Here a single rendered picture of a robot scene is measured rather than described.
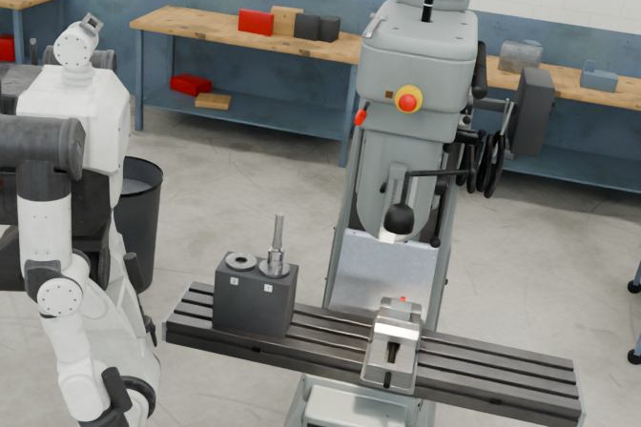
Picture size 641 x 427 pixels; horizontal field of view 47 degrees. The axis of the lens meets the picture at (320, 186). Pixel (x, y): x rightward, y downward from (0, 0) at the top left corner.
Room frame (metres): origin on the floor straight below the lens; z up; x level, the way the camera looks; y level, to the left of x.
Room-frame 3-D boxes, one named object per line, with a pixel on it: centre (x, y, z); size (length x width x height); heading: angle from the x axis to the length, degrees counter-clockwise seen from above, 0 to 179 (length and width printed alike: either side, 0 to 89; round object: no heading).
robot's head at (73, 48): (1.37, 0.50, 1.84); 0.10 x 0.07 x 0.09; 9
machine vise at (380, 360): (1.75, -0.27, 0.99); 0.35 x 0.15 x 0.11; 172
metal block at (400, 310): (1.78, -0.27, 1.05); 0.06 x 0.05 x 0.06; 82
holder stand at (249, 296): (1.81, 0.15, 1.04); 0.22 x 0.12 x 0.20; 82
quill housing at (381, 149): (1.79, -0.21, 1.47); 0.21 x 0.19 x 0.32; 82
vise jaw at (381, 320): (1.72, -0.26, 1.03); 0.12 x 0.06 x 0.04; 82
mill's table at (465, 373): (1.78, -0.21, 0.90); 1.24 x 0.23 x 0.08; 82
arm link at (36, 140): (1.15, 0.50, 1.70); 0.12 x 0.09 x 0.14; 99
